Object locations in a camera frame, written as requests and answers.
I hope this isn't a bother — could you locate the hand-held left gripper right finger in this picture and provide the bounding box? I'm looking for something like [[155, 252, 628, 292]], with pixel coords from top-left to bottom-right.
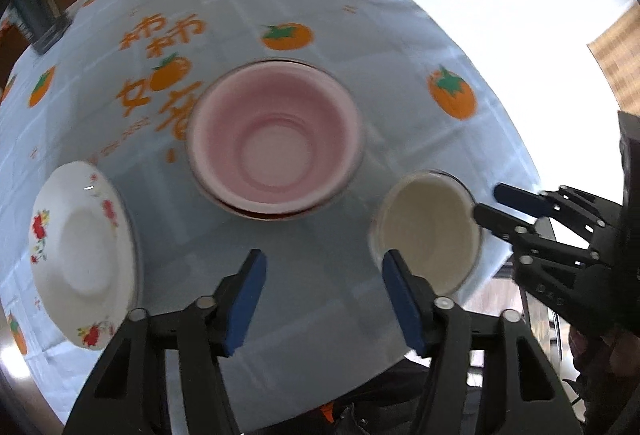
[[382, 250, 584, 435]]

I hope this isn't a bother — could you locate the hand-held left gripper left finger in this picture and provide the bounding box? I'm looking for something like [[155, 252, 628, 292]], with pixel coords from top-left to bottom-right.
[[62, 249, 267, 435]]

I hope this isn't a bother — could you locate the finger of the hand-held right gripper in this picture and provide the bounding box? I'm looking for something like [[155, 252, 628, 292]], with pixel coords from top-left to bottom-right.
[[472, 204, 602, 267], [494, 184, 622, 236]]

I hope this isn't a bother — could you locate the small cream bowl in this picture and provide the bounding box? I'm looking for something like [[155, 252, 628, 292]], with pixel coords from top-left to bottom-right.
[[368, 170, 484, 297]]

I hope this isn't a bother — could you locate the pink plastic bowl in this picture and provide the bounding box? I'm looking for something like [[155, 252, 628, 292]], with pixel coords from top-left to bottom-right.
[[186, 61, 363, 216]]

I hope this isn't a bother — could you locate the white plate with red flowers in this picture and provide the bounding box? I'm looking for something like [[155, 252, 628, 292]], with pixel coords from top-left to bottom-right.
[[29, 161, 140, 351]]

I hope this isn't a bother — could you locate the person's right hand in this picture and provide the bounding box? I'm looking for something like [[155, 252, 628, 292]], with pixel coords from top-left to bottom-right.
[[569, 327, 640, 418]]

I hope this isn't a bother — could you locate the persimmon print tablecloth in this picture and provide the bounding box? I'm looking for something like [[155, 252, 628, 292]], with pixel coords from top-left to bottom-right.
[[0, 0, 543, 433]]

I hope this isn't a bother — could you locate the dark grey appliance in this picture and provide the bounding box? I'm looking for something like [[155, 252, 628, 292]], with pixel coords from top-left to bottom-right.
[[10, 0, 74, 55]]

